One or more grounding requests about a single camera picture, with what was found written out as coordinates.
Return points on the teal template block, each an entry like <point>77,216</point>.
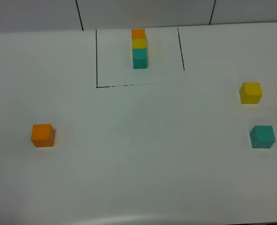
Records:
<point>140,58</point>

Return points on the yellow template block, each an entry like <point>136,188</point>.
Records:
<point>139,43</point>

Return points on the orange template block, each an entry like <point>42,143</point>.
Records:
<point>138,33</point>

